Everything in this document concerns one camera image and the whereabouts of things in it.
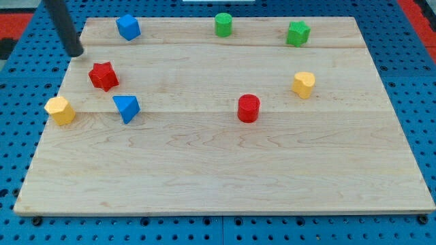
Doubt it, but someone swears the light wooden board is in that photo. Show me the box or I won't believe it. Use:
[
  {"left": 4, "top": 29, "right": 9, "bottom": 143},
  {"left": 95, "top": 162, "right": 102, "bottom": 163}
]
[{"left": 14, "top": 17, "right": 435, "bottom": 216}]

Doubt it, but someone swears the yellow heart block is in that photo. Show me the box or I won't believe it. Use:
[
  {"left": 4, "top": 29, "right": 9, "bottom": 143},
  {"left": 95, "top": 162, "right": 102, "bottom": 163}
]
[{"left": 291, "top": 71, "right": 315, "bottom": 99}]

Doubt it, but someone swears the green cylinder block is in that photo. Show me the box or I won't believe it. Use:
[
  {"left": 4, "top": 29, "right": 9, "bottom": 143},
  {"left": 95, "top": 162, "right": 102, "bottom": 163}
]
[{"left": 215, "top": 12, "right": 232, "bottom": 37}]

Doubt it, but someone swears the green star block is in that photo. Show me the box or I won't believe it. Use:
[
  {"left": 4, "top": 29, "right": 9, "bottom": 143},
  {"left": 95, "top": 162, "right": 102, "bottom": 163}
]
[{"left": 286, "top": 21, "right": 311, "bottom": 47}]

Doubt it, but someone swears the blue triangle block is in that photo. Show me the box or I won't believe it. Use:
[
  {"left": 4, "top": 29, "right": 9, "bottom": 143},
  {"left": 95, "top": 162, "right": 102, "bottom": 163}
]
[{"left": 112, "top": 95, "right": 140, "bottom": 124}]

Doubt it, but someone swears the blue cube block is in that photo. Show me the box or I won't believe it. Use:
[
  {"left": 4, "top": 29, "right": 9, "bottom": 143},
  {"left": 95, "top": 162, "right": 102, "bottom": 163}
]
[{"left": 116, "top": 14, "right": 141, "bottom": 41}]

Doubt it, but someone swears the red cylinder block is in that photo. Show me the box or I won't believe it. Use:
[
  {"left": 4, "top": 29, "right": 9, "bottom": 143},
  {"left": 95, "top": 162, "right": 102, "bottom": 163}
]
[{"left": 237, "top": 94, "right": 260, "bottom": 123}]

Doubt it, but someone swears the yellow hexagon block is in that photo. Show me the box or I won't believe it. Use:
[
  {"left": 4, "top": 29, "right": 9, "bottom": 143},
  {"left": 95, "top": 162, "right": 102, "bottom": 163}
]
[{"left": 44, "top": 96, "right": 76, "bottom": 126}]

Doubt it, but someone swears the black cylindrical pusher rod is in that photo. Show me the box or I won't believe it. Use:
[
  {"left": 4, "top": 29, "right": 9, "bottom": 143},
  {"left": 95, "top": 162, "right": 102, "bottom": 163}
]
[{"left": 43, "top": 0, "right": 84, "bottom": 57}]

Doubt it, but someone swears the red star block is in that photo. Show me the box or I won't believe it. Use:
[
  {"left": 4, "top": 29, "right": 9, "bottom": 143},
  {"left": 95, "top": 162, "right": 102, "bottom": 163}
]
[{"left": 89, "top": 62, "right": 119, "bottom": 92}]

